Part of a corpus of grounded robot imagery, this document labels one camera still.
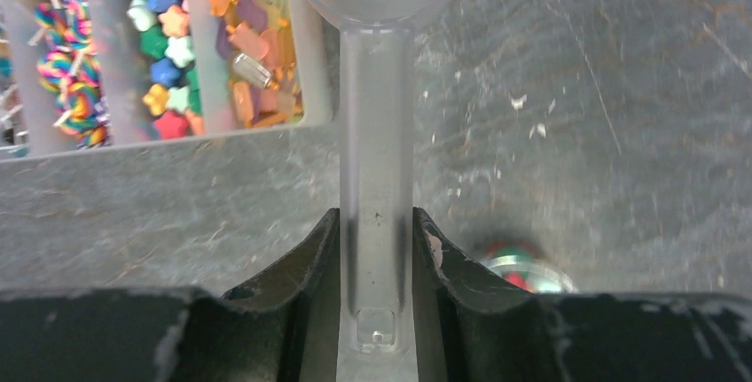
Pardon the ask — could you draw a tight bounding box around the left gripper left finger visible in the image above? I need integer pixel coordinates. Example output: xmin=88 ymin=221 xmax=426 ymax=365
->
xmin=1 ymin=209 xmax=340 ymax=381

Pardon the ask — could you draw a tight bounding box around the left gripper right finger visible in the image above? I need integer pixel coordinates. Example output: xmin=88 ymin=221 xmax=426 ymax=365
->
xmin=412 ymin=208 xmax=751 ymax=381

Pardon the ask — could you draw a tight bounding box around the clear round dish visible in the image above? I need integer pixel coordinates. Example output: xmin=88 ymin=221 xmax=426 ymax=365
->
xmin=480 ymin=241 xmax=578 ymax=293

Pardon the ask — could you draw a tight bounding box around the clear plastic scoop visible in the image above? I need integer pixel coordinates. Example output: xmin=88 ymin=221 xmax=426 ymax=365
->
xmin=309 ymin=0 xmax=449 ymax=381

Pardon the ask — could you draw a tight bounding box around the clear compartment candy box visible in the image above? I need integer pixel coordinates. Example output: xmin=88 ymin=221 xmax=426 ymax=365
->
xmin=1 ymin=0 xmax=333 ymax=158

